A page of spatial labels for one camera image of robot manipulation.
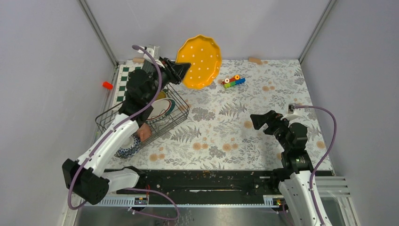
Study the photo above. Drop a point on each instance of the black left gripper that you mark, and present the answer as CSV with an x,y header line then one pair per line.
x,y
176,71

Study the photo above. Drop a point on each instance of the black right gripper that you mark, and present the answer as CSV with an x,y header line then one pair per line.
x,y
271,117

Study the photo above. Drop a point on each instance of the yellow dotted scalloped plate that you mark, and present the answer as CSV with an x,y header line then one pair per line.
x,y
205,57

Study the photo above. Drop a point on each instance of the white plate teal rim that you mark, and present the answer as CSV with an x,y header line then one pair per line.
x,y
161,109

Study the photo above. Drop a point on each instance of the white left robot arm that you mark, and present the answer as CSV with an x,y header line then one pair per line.
x,y
86,176

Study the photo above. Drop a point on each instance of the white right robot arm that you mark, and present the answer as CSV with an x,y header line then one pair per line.
x,y
296,179

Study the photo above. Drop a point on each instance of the green woven rim plate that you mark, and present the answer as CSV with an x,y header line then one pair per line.
x,y
162,95

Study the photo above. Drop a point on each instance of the wooden block left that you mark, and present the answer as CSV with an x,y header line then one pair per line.
x,y
138,60

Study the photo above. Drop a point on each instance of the wooden block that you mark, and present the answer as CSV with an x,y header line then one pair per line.
x,y
255,60
138,60

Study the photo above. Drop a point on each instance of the colourful toy brick car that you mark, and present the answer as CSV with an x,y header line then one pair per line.
x,y
233,81

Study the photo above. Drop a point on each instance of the green white checkered board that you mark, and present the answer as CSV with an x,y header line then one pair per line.
x,y
121,82

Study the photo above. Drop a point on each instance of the wooden block right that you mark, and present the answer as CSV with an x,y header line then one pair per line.
x,y
255,60

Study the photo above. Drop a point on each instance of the pink mug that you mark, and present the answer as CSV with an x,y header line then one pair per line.
x,y
144,132

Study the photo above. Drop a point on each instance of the red small block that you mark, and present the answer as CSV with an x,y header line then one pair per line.
x,y
107,85

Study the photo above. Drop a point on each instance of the blue white patterned bowl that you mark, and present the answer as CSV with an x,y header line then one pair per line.
x,y
129,148

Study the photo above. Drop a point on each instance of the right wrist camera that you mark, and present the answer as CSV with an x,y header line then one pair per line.
x,y
292,113

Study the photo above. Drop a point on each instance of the black wire dish rack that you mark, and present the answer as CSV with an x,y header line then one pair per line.
x,y
178,115

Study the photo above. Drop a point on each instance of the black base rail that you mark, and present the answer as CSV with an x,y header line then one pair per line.
x,y
213,187

